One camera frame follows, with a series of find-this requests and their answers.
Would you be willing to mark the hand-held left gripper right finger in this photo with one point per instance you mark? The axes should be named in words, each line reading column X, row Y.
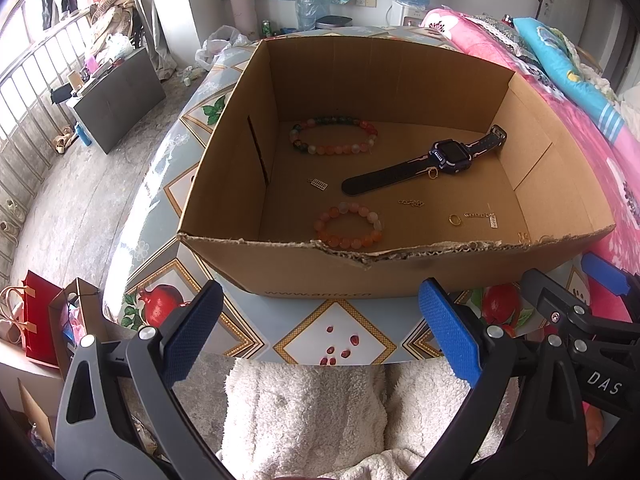
column 445, row 330

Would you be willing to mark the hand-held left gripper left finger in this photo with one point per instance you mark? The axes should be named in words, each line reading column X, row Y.
column 192, row 332

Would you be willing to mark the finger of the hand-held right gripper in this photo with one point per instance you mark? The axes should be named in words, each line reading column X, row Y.
column 545, row 292
column 607, row 272

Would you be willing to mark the small gold earring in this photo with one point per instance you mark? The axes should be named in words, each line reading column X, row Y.
column 523, row 236

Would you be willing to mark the brown cardboard box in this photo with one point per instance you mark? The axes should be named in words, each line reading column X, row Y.
column 225, row 210

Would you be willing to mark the purple black smartwatch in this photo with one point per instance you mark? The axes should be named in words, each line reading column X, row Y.
column 445, row 157

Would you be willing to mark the small silver abacus charm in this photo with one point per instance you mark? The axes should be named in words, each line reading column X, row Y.
column 318, row 183

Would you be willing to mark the person's right hand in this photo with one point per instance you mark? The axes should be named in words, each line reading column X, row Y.
column 595, row 427

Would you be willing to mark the brown paper bag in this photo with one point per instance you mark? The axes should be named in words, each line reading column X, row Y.
column 82, row 320

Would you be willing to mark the white fleece garment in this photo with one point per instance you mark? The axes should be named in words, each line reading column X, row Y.
column 300, row 410

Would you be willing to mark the red gift bag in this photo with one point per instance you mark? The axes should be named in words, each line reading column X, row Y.
column 42, row 320

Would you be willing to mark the flat cardboard piece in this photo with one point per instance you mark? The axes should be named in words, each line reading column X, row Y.
column 37, row 415

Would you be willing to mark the white tote bag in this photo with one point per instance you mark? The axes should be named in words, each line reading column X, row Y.
column 12, row 320

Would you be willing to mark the blue patterned quilt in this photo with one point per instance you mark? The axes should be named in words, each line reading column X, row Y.
column 560, row 55

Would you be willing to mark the blue plastic bottle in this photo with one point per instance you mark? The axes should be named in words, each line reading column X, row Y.
column 84, row 135

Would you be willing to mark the grey cabinet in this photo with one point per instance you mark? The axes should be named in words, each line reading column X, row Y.
column 125, row 100

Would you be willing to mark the grey lace cushion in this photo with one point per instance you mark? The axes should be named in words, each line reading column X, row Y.
column 500, row 35

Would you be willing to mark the metal window railing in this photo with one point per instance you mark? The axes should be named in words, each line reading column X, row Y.
column 30, row 100

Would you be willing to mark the white plastic bag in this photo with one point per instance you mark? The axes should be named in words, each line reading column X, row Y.
column 217, row 45

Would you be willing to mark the white water dispenser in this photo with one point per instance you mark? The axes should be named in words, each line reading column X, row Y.
column 405, row 17

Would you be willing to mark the green drink can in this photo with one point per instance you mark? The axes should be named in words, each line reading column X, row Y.
column 266, row 29

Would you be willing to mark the grey curtain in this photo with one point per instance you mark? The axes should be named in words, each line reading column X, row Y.
column 155, row 10

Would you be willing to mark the pile of clothes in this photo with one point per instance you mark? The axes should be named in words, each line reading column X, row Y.
column 115, row 15

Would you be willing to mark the clear water jug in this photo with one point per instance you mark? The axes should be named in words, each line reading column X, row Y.
column 312, row 10

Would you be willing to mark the white wall socket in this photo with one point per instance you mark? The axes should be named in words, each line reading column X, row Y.
column 366, row 1

